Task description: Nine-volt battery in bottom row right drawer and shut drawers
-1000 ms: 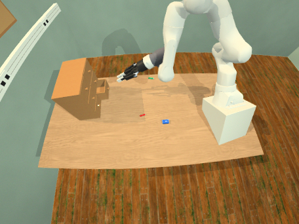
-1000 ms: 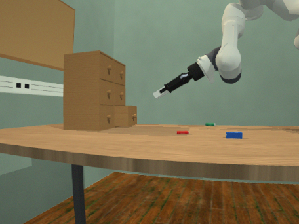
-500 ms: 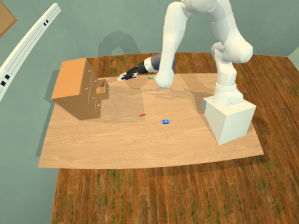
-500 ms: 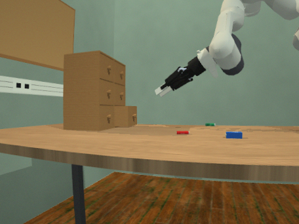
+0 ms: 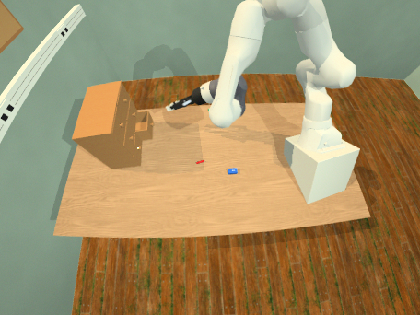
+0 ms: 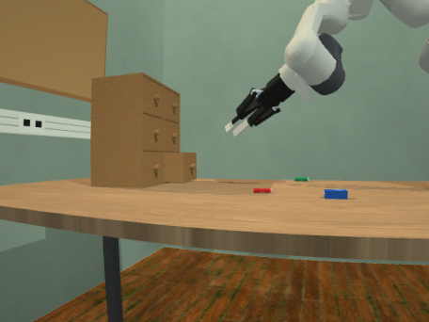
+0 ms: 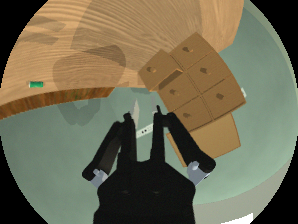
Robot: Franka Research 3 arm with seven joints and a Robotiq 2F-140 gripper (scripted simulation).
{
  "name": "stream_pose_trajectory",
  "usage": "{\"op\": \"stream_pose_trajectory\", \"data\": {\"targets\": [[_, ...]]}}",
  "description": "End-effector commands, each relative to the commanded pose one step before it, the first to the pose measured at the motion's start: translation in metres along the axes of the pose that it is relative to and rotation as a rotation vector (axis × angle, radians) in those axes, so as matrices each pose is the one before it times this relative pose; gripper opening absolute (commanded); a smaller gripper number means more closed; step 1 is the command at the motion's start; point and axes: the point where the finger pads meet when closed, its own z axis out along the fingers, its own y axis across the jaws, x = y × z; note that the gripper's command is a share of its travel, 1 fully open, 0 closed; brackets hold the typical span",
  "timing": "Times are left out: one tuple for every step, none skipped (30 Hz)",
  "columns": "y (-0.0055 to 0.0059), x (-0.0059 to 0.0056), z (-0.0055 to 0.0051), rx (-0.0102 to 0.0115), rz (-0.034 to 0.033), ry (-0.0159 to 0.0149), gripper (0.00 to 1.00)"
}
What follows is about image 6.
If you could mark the brown wooden chest of drawers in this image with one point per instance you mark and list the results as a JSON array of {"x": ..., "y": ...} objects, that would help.
[{"x": 116, "y": 130}]

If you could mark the blue rectangular block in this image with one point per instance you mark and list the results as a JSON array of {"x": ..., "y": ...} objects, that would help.
[{"x": 336, "y": 194}]

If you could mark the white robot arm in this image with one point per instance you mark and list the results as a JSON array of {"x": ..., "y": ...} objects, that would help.
[{"x": 318, "y": 61}]

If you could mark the brown wooden drawer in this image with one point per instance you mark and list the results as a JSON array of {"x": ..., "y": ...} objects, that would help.
[
  {"x": 153, "y": 168},
  {"x": 152, "y": 103},
  {"x": 172, "y": 100},
  {"x": 180, "y": 167},
  {"x": 151, "y": 136},
  {"x": 172, "y": 142}
]

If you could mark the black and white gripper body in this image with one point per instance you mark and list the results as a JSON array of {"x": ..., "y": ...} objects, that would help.
[{"x": 276, "y": 91}]

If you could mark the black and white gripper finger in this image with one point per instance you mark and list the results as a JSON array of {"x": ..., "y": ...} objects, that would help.
[
  {"x": 256, "y": 118},
  {"x": 248, "y": 105}
]

